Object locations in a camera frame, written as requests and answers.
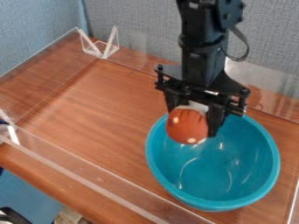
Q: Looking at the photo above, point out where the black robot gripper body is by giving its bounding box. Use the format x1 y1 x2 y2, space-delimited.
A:
154 64 251 116

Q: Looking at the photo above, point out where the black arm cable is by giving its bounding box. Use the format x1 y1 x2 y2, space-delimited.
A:
223 26 249 63

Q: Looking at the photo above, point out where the clear acrylic left barrier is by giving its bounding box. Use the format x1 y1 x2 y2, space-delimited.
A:
0 29 94 120

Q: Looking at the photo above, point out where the clear acrylic back barrier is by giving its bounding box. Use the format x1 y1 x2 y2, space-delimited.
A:
108 47 299 123

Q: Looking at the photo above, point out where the clear acrylic barrier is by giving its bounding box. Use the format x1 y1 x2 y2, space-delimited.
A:
0 109 215 224
108 47 299 123
0 29 94 120

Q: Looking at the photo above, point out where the brown plush mushroom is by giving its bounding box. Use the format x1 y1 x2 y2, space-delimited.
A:
165 105 208 144

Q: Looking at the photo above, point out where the clear acrylic front barrier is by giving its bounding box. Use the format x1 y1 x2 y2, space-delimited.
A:
0 109 215 224

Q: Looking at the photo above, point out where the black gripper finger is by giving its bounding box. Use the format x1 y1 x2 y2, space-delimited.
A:
162 92 181 111
207 102 225 137

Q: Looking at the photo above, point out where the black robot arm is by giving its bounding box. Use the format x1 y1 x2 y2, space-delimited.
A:
154 0 249 137

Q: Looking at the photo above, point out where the blue plastic bowl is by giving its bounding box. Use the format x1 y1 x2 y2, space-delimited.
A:
144 115 280 212

